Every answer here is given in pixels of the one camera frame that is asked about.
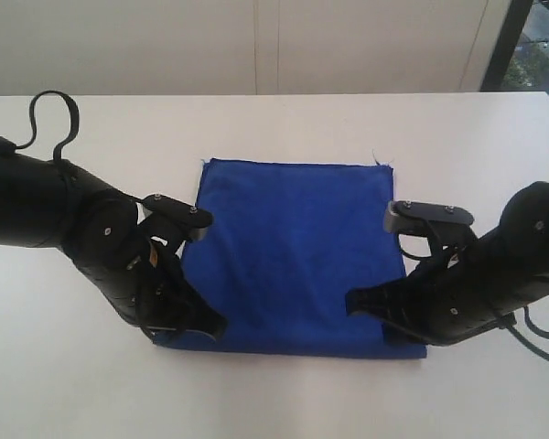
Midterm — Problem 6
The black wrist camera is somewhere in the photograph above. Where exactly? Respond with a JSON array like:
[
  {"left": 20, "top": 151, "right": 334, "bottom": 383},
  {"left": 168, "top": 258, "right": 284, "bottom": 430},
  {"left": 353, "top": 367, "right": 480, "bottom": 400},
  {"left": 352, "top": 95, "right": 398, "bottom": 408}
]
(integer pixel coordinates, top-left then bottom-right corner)
[
  {"left": 141, "top": 194, "right": 213, "bottom": 241},
  {"left": 383, "top": 200, "right": 474, "bottom": 236}
]

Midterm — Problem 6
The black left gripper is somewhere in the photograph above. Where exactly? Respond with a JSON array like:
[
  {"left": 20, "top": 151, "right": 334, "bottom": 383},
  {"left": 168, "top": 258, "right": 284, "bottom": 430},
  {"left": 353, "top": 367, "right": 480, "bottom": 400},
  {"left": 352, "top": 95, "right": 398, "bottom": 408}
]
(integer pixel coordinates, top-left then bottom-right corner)
[{"left": 68, "top": 185, "right": 228, "bottom": 342}]

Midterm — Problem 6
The dark window frame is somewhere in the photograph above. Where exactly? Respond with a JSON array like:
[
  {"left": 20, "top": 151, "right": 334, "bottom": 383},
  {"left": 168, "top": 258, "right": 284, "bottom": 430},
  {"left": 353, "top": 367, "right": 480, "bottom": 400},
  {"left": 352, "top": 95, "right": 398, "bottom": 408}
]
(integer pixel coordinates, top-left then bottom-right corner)
[{"left": 479, "top": 0, "right": 533, "bottom": 92}]

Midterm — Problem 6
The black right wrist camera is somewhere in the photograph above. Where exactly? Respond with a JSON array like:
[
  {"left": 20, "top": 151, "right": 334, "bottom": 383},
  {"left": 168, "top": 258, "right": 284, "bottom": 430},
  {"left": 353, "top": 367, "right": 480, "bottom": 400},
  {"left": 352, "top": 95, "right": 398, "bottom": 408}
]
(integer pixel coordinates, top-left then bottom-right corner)
[{"left": 383, "top": 200, "right": 474, "bottom": 236}]

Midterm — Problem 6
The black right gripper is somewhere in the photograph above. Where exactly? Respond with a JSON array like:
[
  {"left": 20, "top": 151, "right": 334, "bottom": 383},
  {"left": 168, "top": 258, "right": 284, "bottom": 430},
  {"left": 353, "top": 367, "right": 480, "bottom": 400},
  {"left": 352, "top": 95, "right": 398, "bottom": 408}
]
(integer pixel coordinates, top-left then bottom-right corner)
[{"left": 345, "top": 228, "right": 549, "bottom": 346}]

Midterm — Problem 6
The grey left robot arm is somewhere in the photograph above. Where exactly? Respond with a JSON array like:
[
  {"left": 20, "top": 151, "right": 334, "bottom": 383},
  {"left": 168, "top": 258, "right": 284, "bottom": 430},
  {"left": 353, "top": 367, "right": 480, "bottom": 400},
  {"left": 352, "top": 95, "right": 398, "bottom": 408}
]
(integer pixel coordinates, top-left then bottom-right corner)
[{"left": 0, "top": 136, "right": 227, "bottom": 340}]

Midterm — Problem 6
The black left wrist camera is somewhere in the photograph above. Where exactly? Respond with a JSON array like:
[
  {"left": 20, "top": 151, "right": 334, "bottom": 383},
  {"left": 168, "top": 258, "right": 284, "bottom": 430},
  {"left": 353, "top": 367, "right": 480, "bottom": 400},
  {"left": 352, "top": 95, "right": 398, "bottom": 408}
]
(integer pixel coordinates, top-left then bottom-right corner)
[{"left": 141, "top": 194, "right": 213, "bottom": 241}]

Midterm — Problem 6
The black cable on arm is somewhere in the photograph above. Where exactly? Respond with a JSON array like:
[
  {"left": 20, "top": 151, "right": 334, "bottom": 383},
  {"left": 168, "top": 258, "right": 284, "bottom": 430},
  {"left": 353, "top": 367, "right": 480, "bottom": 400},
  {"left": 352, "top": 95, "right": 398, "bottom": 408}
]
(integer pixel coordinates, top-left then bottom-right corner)
[
  {"left": 13, "top": 90, "right": 81, "bottom": 166},
  {"left": 395, "top": 223, "right": 549, "bottom": 367}
]

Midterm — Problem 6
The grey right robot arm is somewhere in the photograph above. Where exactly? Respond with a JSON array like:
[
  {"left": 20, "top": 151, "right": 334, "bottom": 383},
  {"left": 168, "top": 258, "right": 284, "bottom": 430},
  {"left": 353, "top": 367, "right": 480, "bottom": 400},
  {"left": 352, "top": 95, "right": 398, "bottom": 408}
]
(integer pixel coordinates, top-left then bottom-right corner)
[{"left": 345, "top": 181, "right": 549, "bottom": 347}]

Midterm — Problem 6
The blue towel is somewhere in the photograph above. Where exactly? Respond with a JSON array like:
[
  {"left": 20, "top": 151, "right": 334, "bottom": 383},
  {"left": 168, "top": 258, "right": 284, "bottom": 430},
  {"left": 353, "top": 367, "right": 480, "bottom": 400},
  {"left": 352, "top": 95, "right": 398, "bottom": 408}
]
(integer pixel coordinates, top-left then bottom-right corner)
[{"left": 155, "top": 158, "right": 427, "bottom": 359}]

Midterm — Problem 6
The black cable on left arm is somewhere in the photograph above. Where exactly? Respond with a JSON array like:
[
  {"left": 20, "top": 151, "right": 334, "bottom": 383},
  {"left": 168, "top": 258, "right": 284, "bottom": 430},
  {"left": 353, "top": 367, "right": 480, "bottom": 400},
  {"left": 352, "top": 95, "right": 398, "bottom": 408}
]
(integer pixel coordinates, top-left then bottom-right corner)
[{"left": 13, "top": 90, "right": 81, "bottom": 166}]

